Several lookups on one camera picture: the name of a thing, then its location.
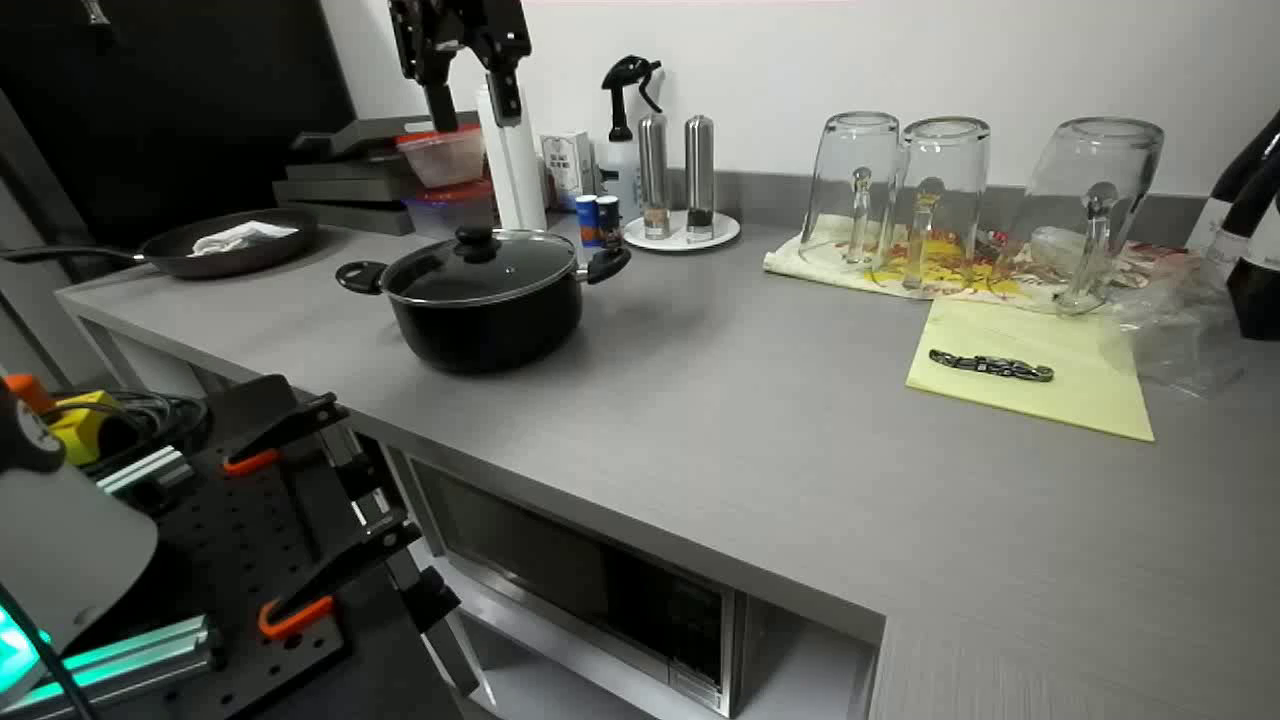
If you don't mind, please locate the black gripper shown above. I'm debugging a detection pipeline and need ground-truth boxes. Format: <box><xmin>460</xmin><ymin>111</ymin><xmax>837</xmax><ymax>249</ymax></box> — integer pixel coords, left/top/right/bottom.
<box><xmin>387</xmin><ymin>0</ymin><xmax>536</xmax><ymax>136</ymax></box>

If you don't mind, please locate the glass pot lid black knob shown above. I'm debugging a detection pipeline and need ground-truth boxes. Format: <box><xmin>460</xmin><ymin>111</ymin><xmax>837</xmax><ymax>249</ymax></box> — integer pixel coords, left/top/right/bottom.
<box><xmin>381</xmin><ymin>225</ymin><xmax>583</xmax><ymax>307</ymax></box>

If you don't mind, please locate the plastic container red lid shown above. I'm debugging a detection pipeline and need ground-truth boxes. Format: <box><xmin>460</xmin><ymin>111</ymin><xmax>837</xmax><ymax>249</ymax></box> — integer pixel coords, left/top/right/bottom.
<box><xmin>392</xmin><ymin>121</ymin><xmax>492</xmax><ymax>190</ymax></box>

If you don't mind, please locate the black cooking pot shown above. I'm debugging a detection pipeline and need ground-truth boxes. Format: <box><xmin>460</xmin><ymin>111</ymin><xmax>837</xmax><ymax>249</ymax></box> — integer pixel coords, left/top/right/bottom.
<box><xmin>333</xmin><ymin>225</ymin><xmax>636</xmax><ymax>374</ymax></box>

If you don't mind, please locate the white paper towel roll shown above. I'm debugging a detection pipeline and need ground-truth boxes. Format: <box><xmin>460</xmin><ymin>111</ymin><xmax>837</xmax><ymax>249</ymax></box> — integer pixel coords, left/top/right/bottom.
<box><xmin>474</xmin><ymin>80</ymin><xmax>552</xmax><ymax>230</ymax></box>

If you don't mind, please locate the white cardboard box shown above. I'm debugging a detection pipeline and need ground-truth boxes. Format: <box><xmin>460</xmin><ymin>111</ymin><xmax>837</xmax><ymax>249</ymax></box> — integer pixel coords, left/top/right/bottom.
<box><xmin>536</xmin><ymin>128</ymin><xmax>604</xmax><ymax>207</ymax></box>

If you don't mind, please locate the stack of black trays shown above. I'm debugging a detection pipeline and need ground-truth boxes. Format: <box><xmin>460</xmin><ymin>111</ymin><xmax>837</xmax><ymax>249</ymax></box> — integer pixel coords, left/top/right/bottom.
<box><xmin>273</xmin><ymin>111</ymin><xmax>419</xmax><ymax>241</ymax></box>

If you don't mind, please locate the spray bottle black trigger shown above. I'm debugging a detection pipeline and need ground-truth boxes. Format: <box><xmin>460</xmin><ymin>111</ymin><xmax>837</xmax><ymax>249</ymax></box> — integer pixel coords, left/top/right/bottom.
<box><xmin>594</xmin><ymin>52</ymin><xmax>667</xmax><ymax>218</ymax></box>

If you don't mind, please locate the small blue can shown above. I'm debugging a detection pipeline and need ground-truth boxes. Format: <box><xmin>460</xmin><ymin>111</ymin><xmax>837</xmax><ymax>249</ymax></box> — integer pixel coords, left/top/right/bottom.
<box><xmin>573</xmin><ymin>190</ymin><xmax>604</xmax><ymax>252</ymax></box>

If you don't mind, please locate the small dark can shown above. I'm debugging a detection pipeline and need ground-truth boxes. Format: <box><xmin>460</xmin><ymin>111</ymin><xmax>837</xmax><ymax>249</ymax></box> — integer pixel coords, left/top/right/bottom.
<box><xmin>593</xmin><ymin>190</ymin><xmax>627</xmax><ymax>252</ymax></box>

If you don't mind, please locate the steel grinder shaker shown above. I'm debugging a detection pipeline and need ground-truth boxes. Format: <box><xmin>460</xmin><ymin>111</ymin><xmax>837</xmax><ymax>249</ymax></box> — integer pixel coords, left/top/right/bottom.
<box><xmin>678</xmin><ymin>111</ymin><xmax>720</xmax><ymax>237</ymax></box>
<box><xmin>633</xmin><ymin>111</ymin><xmax>670</xmax><ymax>243</ymax></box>

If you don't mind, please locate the small white plate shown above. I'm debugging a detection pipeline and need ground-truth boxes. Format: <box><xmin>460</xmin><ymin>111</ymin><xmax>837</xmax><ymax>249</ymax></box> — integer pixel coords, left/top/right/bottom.
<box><xmin>619</xmin><ymin>207</ymin><xmax>744</xmax><ymax>256</ymax></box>

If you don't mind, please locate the large black screen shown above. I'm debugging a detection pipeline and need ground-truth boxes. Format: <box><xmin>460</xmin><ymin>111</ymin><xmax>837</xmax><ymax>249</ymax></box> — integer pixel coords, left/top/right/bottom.
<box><xmin>0</xmin><ymin>0</ymin><xmax>360</xmax><ymax>252</ymax></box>

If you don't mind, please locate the black frying pan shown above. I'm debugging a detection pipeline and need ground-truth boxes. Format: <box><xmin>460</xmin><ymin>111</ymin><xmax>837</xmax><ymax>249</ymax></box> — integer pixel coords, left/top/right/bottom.
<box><xmin>0</xmin><ymin>203</ymin><xmax>324</xmax><ymax>282</ymax></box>

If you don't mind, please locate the upturned clear drinking glass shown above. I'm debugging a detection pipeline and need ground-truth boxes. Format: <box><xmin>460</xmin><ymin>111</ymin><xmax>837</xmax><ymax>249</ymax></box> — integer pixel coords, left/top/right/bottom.
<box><xmin>795</xmin><ymin>109</ymin><xmax>908</xmax><ymax>271</ymax></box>
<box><xmin>886</xmin><ymin>111</ymin><xmax>997</xmax><ymax>292</ymax></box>
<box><xmin>1020</xmin><ymin>111</ymin><xmax>1167</xmax><ymax>313</ymax></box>

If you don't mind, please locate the black orange clamp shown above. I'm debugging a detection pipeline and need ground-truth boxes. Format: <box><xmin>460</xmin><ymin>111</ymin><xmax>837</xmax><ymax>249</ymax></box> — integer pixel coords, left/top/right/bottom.
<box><xmin>217</xmin><ymin>387</ymin><xmax>354</xmax><ymax>485</ymax></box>
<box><xmin>253</xmin><ymin>515</ymin><xmax>428</xmax><ymax>647</ymax></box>

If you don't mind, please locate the patterned yellow dish towel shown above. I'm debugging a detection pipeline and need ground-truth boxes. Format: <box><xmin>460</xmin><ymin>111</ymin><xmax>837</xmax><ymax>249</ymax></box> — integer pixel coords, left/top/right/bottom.
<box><xmin>760</xmin><ymin>211</ymin><xmax>1174</xmax><ymax>316</ymax></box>

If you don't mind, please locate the built-in steel microwave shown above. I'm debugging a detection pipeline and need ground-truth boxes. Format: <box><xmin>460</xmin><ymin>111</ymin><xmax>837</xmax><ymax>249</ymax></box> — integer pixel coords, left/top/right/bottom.
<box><xmin>396</xmin><ymin>453</ymin><xmax>741</xmax><ymax>720</ymax></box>

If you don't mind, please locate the yellow tool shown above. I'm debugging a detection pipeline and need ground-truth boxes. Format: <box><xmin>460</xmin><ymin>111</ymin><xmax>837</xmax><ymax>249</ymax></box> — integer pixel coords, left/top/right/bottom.
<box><xmin>47</xmin><ymin>387</ymin><xmax>123</xmax><ymax>472</ymax></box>

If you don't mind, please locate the black pegboard base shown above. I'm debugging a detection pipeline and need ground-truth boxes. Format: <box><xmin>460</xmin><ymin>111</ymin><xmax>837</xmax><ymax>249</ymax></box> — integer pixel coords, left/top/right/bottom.
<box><xmin>71</xmin><ymin>373</ymin><xmax>451</xmax><ymax>720</ymax></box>

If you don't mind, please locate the grey rounded plate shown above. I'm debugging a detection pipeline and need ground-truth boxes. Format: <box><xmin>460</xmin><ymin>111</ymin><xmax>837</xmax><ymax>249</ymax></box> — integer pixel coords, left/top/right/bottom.
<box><xmin>0</xmin><ymin>461</ymin><xmax>165</xmax><ymax>659</ymax></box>

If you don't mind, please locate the plain yellow cloth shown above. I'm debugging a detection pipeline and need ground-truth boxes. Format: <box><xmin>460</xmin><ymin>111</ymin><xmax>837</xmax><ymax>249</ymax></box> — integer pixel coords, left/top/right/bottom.
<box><xmin>905</xmin><ymin>292</ymin><xmax>1160</xmax><ymax>447</ymax></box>

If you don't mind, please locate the aluminium extrusion bar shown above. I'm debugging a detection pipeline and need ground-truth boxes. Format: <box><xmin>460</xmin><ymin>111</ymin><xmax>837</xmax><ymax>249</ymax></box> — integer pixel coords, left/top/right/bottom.
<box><xmin>0</xmin><ymin>612</ymin><xmax>225</xmax><ymax>713</ymax></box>

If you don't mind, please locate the clear plastic bag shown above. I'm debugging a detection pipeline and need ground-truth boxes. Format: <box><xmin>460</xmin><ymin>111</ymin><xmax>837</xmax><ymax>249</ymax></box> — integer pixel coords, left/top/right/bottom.
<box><xmin>1053</xmin><ymin>237</ymin><xmax>1251</xmax><ymax>401</ymax></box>

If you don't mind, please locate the black cable bundle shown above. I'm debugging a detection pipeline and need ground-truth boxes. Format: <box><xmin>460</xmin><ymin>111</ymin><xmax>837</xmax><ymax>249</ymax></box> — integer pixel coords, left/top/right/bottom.
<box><xmin>101</xmin><ymin>391</ymin><xmax>217</xmax><ymax>463</ymax></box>

